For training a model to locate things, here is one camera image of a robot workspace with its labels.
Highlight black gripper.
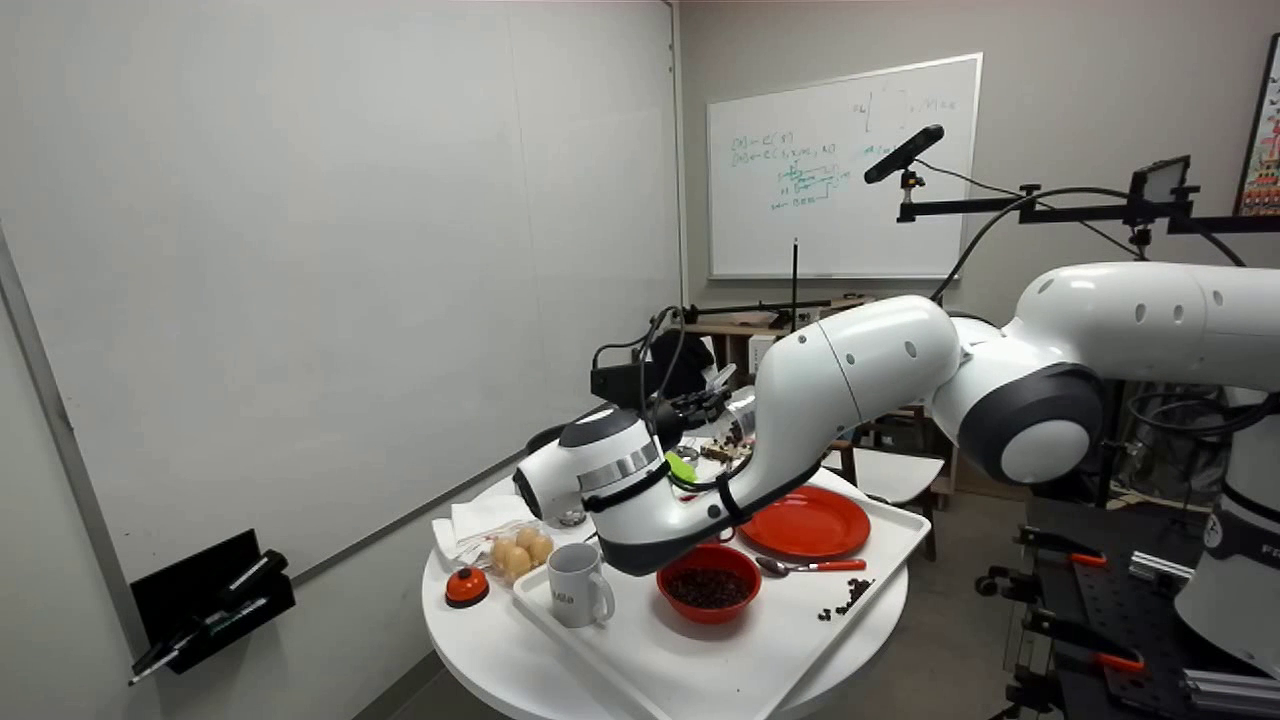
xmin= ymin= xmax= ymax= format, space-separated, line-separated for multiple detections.
xmin=598 ymin=530 xmax=710 ymax=586

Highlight red bowl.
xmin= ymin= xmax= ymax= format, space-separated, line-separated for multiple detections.
xmin=653 ymin=540 xmax=768 ymax=637

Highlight white mug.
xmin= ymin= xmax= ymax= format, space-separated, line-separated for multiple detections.
xmin=543 ymin=540 xmax=621 ymax=632

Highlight white plastic tray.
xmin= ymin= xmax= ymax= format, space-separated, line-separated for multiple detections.
xmin=507 ymin=464 xmax=938 ymax=720

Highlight brown pastry pieces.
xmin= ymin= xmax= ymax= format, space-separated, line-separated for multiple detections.
xmin=672 ymin=393 xmax=764 ymax=464

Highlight red plate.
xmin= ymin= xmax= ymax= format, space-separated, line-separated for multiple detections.
xmin=733 ymin=479 xmax=878 ymax=566

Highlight white paper napkin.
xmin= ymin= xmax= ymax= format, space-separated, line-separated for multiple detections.
xmin=428 ymin=490 xmax=542 ymax=566

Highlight small orange round object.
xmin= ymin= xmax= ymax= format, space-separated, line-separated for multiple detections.
xmin=442 ymin=560 xmax=498 ymax=614

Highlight white whiteboard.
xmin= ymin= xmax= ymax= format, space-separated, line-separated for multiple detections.
xmin=705 ymin=47 xmax=990 ymax=290

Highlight black equipment cart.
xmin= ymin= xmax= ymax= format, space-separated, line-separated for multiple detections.
xmin=978 ymin=491 xmax=1280 ymax=720

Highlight small black monitor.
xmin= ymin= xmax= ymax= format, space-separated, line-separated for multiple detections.
xmin=1128 ymin=154 xmax=1199 ymax=213

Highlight framed picture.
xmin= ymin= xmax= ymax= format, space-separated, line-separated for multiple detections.
xmin=1234 ymin=28 xmax=1280 ymax=221

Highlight red-handled steel spoon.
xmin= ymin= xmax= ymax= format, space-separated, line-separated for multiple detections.
xmin=754 ymin=552 xmax=872 ymax=579

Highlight black wall marker holder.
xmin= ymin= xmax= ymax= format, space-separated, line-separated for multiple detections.
xmin=125 ymin=525 xmax=300 ymax=691

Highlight black stereo camera bar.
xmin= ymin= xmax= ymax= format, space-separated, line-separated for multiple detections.
xmin=861 ymin=121 xmax=947 ymax=189

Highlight black camera boom stand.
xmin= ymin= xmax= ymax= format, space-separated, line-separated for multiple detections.
xmin=894 ymin=165 xmax=1280 ymax=241

